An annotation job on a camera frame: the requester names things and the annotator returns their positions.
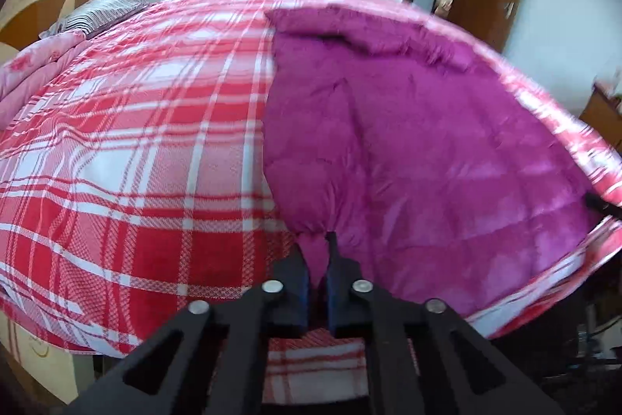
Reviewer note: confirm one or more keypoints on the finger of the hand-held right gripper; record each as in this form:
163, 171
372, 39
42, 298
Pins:
602, 206

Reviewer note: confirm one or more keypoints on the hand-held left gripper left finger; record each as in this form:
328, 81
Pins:
297, 296

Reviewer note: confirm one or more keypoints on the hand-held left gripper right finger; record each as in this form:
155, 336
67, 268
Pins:
335, 296

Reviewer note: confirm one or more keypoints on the purple down jacket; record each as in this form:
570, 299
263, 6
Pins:
418, 142

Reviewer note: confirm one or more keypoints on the red plaid bed sheet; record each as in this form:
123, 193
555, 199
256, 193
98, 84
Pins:
136, 142

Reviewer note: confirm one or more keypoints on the cream bed footboard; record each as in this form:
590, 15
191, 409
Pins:
43, 361

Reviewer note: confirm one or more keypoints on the striped pillow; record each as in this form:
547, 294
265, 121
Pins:
97, 14

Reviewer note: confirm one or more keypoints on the pink floral quilt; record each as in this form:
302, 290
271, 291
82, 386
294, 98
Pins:
29, 70

